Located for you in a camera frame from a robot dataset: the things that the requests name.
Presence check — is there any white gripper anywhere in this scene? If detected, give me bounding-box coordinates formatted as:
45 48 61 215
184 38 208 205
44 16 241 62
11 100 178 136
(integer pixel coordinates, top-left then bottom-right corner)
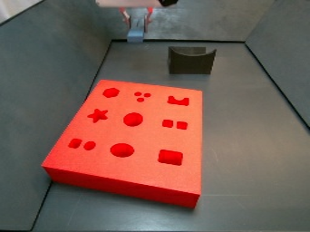
96 0 162 32

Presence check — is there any blue double-square slotted block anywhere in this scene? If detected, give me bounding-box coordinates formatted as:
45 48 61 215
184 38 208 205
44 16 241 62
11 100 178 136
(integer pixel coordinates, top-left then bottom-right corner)
127 17 146 43

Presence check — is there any red shape-sorting board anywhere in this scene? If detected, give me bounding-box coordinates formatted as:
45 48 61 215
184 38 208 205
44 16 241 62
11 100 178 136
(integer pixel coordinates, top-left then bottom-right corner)
43 80 202 208

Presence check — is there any black curved cradle stand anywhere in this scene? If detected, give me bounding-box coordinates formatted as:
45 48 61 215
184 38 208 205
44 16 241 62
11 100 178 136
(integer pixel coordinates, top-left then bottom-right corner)
168 46 216 74

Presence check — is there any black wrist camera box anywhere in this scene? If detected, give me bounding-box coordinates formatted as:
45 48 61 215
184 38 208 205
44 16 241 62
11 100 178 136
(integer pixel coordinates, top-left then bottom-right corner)
158 0 179 7

